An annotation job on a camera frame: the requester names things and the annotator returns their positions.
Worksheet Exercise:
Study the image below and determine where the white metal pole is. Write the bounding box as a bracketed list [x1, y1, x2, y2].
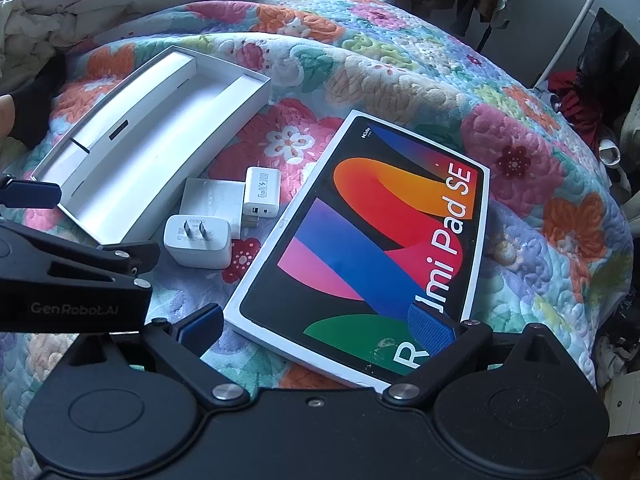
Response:
[532, 0, 618, 90]

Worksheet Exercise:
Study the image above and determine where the person's bare leg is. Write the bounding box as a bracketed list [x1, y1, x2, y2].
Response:
[0, 95, 21, 141]

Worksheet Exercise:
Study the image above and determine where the white square booklet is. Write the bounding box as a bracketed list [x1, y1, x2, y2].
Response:
[179, 178, 246, 240]

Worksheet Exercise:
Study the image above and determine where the white box tray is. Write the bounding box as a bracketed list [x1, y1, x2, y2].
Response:
[31, 45, 272, 247]

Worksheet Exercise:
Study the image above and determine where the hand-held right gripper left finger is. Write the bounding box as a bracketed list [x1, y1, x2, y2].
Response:
[65, 302, 251, 406]

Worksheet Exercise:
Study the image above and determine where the Redmi Pad SE box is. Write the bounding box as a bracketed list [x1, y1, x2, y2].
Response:
[222, 109, 492, 395]

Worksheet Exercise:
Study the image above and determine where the white charger with prongs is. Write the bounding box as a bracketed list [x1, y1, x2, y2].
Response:
[163, 214, 232, 268]

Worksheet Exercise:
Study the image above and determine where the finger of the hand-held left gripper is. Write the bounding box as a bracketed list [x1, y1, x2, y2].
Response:
[0, 219, 161, 282]
[0, 175, 63, 211]

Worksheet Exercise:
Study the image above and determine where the white crumpled duvet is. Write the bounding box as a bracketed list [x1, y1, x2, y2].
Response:
[0, 0, 283, 63]

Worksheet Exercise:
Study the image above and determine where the white drawer unit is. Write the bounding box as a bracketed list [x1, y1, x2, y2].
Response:
[602, 370, 640, 438]

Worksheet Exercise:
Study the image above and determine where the black bag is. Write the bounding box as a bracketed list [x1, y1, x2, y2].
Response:
[580, 7, 640, 128]

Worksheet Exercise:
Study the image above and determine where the black sock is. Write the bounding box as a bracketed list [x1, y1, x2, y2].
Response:
[10, 52, 68, 147]

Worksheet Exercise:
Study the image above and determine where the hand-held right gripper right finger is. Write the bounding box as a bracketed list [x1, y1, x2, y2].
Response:
[382, 305, 568, 403]

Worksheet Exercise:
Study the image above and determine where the white charger with grey label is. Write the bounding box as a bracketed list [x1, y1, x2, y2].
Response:
[242, 166, 282, 229]

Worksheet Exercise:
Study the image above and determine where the floral quilt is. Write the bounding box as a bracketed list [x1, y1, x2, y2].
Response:
[0, 0, 636, 480]

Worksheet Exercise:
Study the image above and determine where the red cloth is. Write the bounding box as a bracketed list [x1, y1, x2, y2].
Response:
[547, 71, 601, 128]

